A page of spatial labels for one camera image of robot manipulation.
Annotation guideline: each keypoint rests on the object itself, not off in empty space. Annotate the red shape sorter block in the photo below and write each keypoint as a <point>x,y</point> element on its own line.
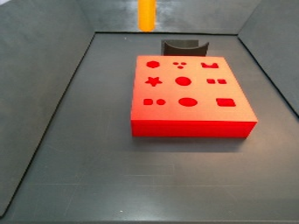
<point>187,96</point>

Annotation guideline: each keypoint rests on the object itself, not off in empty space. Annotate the dark grey curved holder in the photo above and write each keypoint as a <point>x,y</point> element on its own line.
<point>189,47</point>

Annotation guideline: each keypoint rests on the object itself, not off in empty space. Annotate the yellow oval peg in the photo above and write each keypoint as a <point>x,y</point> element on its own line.
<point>146,15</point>

